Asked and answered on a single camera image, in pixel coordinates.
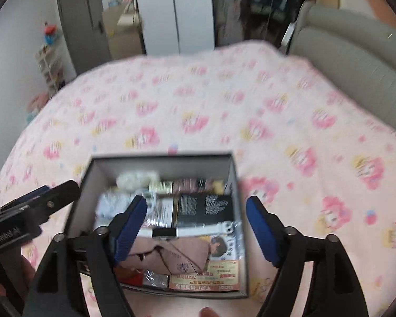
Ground stacked cardboard boxes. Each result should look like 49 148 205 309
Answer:
101 0 146 60

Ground white band smartwatch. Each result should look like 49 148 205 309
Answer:
137 221 227 241

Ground black packet with white print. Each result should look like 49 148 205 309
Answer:
176 192 234 229

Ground grey door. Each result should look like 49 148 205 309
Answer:
57 0 113 75

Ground person's left hand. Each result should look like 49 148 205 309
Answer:
0 254 37 302

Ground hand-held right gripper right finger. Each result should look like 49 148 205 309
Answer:
245 195 370 317

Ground red foil packet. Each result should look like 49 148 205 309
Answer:
117 267 169 289

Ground white plush cat toy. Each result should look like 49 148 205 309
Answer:
95 192 134 227

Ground pale green cream tube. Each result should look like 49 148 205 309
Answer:
148 181 175 195

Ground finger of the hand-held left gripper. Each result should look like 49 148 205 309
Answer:
18 180 81 227
0 186 52 220

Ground cream fluffy ball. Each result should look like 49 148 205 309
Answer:
116 170 161 193

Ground white power strip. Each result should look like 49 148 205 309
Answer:
280 21 298 47

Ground dark display cabinet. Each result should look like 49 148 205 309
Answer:
211 0 314 48

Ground white wardrobe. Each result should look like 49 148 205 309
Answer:
134 0 215 55

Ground dark brown sachet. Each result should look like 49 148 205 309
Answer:
173 178 225 195

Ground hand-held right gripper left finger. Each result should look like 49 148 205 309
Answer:
21 195 148 317

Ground white rack of trinkets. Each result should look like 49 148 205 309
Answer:
36 44 68 96

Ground white printed card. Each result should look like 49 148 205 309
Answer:
147 196 176 229

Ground black storage box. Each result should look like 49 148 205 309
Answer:
64 152 251 300

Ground orange red leaflet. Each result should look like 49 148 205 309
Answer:
168 259 242 292

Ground photo card in sleeve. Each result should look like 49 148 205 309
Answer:
206 233 243 259

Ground pink printed blanket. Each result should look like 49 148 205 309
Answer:
0 40 396 317

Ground red blue toy figure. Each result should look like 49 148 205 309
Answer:
42 21 59 46

